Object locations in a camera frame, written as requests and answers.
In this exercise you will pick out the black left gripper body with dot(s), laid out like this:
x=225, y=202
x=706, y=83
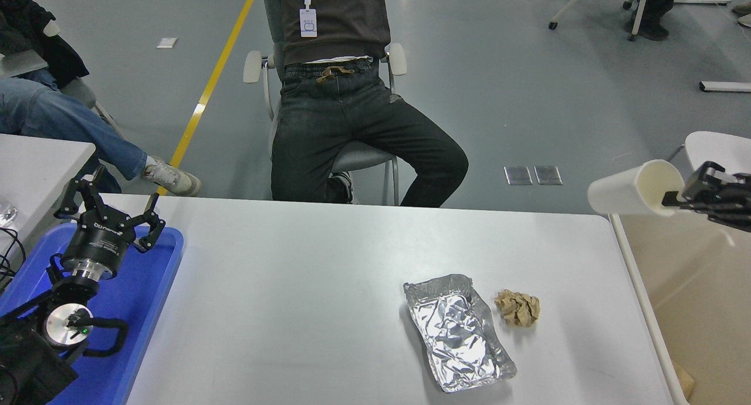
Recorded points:
x=97, y=240

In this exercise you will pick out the white paper cup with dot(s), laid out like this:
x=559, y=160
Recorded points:
x=628, y=191

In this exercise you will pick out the tan paper ball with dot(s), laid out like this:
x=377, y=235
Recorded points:
x=517, y=308

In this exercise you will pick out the silver foil tray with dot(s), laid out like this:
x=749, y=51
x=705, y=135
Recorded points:
x=457, y=334

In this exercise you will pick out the round white table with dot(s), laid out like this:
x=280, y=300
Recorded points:
x=721, y=149

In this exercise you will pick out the white side table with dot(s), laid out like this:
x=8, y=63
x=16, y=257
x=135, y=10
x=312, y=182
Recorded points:
x=35, y=164

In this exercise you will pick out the clear glass object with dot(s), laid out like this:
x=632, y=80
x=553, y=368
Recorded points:
x=6, y=214

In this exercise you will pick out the large pale plastic bin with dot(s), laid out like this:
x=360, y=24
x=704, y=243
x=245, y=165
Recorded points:
x=692, y=287

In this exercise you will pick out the blue plastic tray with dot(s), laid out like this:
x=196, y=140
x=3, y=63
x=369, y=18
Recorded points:
x=138, y=311

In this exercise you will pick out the person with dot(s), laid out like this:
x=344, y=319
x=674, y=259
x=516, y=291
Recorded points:
x=657, y=6
x=328, y=129
x=58, y=117

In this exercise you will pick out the white floor bar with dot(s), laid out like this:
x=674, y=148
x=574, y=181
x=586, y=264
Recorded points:
x=727, y=87

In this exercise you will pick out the grey office chair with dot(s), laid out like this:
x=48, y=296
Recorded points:
x=79, y=91

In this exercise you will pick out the grey laptop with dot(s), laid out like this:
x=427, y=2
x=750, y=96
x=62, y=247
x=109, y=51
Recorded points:
x=20, y=63

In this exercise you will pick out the metal floor outlet plate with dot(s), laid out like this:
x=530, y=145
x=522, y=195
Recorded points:
x=518, y=175
x=548, y=175

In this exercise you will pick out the pale shoe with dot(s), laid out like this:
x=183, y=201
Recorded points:
x=745, y=21
x=744, y=9

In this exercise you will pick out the tan paper scrap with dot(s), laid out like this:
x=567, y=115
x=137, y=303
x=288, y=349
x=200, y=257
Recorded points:
x=683, y=381

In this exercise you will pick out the white wheeled chair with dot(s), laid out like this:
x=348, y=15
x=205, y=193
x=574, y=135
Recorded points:
x=578, y=3

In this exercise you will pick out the grey swivel chair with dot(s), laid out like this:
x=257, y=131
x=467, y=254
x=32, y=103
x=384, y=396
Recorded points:
x=361, y=155

